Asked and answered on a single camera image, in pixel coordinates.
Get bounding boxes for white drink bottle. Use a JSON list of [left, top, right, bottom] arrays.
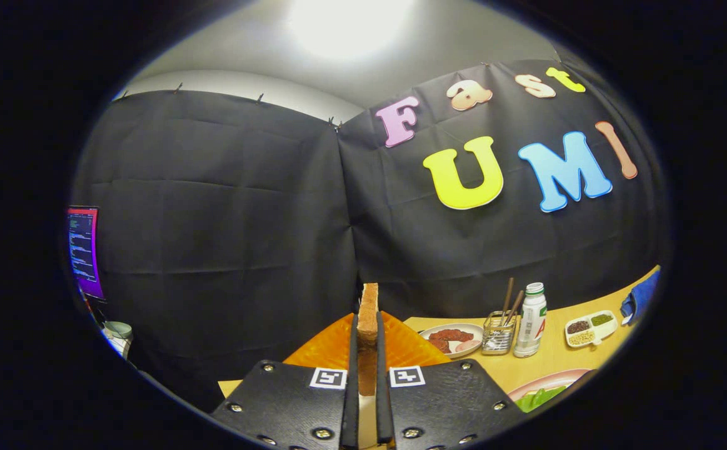
[[513, 282, 548, 359]]

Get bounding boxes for small round white plate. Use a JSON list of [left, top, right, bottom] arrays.
[[419, 322, 484, 359]]

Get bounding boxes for computer monitor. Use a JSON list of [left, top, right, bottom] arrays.
[[66, 206, 105, 301]]

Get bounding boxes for black backdrop cloth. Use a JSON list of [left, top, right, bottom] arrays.
[[73, 59, 670, 413]]

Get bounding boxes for small grey white container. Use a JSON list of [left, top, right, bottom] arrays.
[[102, 321, 134, 360]]

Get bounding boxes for blue towel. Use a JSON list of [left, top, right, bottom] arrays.
[[619, 269, 661, 326]]

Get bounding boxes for toasted bread slice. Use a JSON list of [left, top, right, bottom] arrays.
[[357, 282, 379, 397]]

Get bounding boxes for white divided tray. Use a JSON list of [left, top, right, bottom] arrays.
[[564, 310, 619, 348]]

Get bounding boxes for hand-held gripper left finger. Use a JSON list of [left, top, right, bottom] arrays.
[[210, 312, 361, 450]]

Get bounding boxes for green lettuce leaf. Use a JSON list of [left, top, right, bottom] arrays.
[[513, 386, 569, 413]]

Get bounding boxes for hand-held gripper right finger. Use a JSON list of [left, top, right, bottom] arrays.
[[376, 311, 526, 450]]

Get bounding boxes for pink round plate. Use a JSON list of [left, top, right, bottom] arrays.
[[507, 368, 592, 404]]

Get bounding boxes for red meat slices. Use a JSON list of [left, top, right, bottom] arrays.
[[428, 329, 474, 354]]

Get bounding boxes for metal wire utensil holder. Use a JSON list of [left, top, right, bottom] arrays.
[[482, 311, 518, 356]]

